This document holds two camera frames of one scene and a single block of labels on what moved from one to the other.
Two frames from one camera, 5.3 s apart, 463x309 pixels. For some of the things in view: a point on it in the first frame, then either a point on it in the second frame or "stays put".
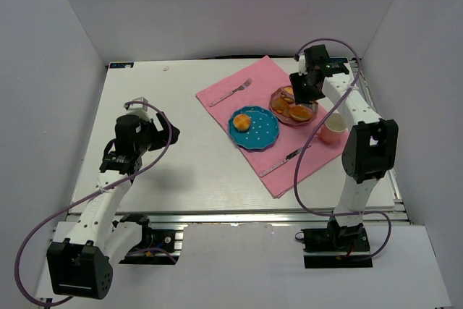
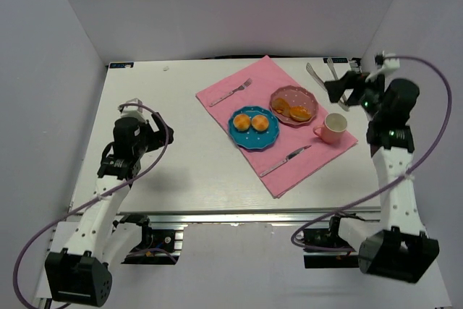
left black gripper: (161, 132) stays put
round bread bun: (287, 94) → (260, 123)
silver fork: (244, 85) stays put
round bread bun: (241, 122) stays put
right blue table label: (338, 59) stays put
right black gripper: (304, 89) → (351, 85)
